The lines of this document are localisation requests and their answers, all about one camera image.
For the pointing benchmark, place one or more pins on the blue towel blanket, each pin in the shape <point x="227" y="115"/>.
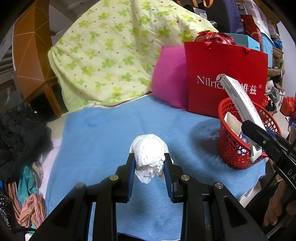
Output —
<point x="96" y="141"/>

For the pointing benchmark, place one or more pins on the person's right hand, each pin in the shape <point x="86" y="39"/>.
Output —
<point x="275" y="207"/>

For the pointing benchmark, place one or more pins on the long white purple box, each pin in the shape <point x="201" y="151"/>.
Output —
<point x="243" y="105"/>

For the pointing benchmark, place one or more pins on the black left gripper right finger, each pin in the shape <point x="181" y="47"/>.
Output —
<point x="186" y="190"/>

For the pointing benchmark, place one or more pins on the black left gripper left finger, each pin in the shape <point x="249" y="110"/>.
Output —
<point x="116" y="188"/>

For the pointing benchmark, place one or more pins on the striped pink orange cloth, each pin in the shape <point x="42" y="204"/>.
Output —
<point x="33" y="211"/>

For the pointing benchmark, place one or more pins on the teal cloth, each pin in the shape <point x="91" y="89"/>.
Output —
<point x="26" y="185"/>

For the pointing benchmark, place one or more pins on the magenta pillow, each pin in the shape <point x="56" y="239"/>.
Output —
<point x="169" y="79"/>

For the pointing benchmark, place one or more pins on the red plastic bag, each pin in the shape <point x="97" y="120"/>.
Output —
<point x="288" y="106"/>

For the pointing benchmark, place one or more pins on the green clover print quilt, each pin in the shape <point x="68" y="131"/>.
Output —
<point x="108" y="55"/>

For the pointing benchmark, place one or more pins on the red Nilrich paper bag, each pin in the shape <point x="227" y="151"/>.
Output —
<point x="207" y="62"/>

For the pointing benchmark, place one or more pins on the black clothing pile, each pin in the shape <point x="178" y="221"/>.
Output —
<point x="25" y="137"/>

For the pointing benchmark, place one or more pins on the red plastic mesh basket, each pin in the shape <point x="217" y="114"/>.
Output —
<point x="233" y="150"/>

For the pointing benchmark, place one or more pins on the white tissue paper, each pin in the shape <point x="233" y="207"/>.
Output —
<point x="149" y="154"/>

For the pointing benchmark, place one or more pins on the wooden chair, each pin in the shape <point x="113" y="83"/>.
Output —
<point x="31" y="44"/>

